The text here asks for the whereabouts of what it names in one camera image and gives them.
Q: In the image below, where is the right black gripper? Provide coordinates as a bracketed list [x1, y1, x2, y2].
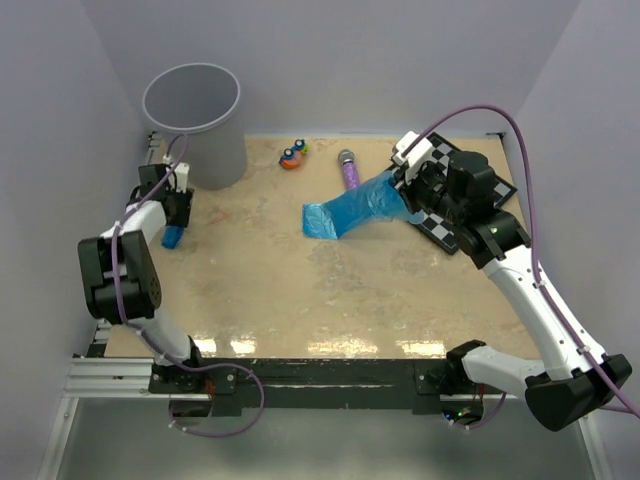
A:
[390, 158, 466, 224]

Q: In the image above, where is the blue plastic trash bag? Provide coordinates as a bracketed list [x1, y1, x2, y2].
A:
[302, 171, 426, 240]

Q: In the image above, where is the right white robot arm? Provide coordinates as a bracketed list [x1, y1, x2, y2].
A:
[391, 151, 632, 432]

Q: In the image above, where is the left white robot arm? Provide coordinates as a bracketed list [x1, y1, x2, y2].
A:
[77, 164, 207, 393]

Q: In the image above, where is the grey plastic trash bin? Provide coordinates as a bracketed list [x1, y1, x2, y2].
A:
[141, 63, 247, 190]

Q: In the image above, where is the black and silver chessboard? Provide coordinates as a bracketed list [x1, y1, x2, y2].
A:
[414, 132, 517, 255]

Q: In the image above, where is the purple glitter toy microphone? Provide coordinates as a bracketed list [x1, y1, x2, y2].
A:
[338, 149, 360, 190]

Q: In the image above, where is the colourful toy car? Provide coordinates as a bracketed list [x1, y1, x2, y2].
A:
[279, 139, 308, 170]

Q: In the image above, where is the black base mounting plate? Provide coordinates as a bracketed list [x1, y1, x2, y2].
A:
[148, 358, 476, 416]

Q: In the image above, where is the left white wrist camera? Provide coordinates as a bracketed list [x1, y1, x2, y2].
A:
[163, 156, 190, 193]

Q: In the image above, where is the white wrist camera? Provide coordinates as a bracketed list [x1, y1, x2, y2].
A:
[163, 156, 190, 193]
[391, 130, 439, 185]

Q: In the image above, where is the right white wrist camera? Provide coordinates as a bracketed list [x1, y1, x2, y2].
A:
[391, 130, 439, 185]

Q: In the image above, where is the left aluminium rail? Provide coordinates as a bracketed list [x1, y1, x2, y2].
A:
[86, 131, 162, 358]

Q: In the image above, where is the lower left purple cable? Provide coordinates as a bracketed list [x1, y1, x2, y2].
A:
[134, 324, 266, 441]

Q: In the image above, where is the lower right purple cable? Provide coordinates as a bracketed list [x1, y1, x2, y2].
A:
[448, 389, 509, 432]

